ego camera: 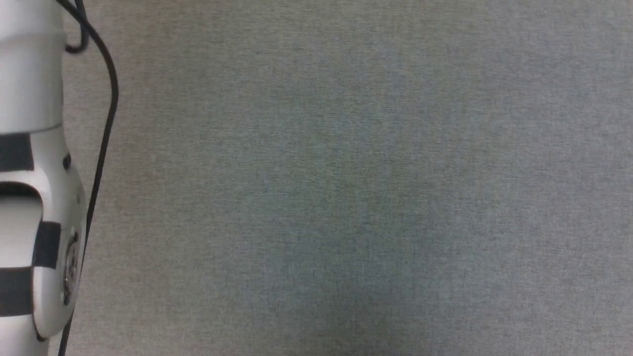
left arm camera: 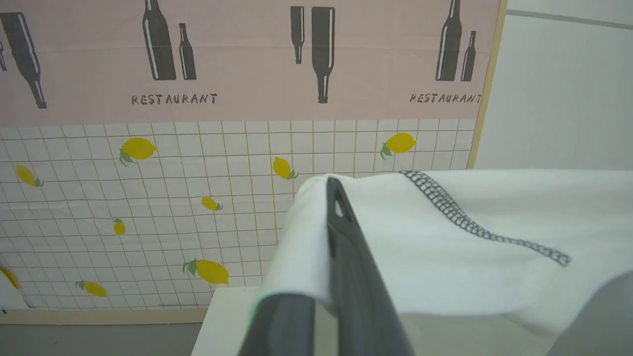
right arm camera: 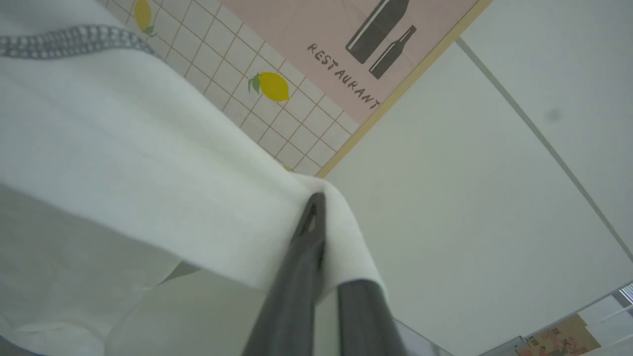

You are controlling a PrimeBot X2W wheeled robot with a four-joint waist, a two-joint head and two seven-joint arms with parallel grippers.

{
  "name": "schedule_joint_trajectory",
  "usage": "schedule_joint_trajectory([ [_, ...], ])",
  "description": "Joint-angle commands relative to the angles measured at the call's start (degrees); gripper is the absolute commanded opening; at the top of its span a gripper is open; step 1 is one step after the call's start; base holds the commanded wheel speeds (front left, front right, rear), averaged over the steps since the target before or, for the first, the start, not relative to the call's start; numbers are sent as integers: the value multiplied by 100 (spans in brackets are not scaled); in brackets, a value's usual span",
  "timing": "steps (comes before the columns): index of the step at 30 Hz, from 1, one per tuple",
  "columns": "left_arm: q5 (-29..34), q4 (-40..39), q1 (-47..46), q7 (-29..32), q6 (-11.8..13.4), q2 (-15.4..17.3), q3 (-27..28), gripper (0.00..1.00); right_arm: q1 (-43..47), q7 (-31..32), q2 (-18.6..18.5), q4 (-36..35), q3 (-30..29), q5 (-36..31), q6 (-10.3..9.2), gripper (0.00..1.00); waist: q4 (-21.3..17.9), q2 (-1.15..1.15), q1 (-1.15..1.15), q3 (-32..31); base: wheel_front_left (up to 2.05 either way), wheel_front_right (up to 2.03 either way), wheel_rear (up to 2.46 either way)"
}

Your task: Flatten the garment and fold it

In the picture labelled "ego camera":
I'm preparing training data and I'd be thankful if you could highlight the grey fabric sofa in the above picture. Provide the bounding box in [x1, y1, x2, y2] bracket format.
[47, 0, 633, 356]

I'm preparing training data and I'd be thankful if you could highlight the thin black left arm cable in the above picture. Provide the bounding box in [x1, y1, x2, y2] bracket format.
[55, 0, 120, 356]

